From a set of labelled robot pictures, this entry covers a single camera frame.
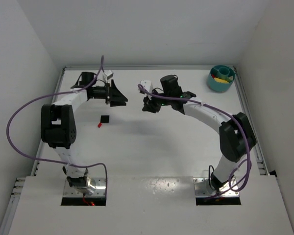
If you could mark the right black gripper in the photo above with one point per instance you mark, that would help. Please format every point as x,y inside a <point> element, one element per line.
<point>154,103</point>

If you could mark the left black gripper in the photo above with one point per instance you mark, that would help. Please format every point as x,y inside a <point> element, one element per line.
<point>108,92</point>

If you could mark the black square lego plate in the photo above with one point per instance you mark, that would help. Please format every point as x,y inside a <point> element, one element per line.
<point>104,119</point>

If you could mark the yellow lego assembly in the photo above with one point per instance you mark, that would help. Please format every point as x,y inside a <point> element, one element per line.
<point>219,80</point>

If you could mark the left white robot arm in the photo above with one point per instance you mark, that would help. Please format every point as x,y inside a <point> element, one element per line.
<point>58,128</point>

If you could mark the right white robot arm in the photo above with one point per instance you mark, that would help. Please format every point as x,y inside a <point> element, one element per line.
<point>235,133</point>

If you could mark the teal divided round container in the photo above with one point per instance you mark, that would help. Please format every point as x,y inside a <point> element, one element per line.
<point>223,72</point>

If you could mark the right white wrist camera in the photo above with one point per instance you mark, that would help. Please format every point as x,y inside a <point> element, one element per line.
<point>145,85</point>

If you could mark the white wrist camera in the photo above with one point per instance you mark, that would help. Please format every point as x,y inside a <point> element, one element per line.
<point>107,75</point>
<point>145,85</point>

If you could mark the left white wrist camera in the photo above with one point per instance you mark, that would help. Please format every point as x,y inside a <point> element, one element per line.
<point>107,75</point>

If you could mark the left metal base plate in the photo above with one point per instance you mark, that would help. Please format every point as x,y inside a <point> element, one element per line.
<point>97,190</point>

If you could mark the metal base plate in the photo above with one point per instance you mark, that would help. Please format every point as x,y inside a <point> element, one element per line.
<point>97,190</point>
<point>203,190</point>

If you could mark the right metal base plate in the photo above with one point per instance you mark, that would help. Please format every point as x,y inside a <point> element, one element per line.
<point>203,190</point>

